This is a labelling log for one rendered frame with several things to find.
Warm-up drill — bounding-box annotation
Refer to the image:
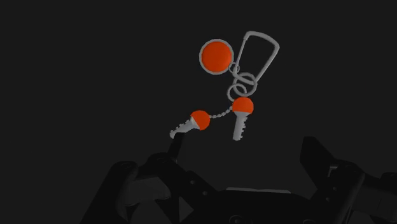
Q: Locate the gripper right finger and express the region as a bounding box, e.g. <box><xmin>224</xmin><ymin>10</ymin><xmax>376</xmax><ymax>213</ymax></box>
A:
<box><xmin>299</xmin><ymin>136</ymin><xmax>397</xmax><ymax>224</ymax></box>

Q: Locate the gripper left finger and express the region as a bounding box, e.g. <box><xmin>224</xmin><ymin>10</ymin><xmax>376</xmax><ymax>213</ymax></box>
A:
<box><xmin>80</xmin><ymin>132</ymin><xmax>218</xmax><ymax>224</ymax></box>

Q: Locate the orange and silver keychain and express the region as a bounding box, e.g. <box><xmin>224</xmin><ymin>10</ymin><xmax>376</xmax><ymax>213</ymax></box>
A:
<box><xmin>169</xmin><ymin>31</ymin><xmax>281</xmax><ymax>142</ymax></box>

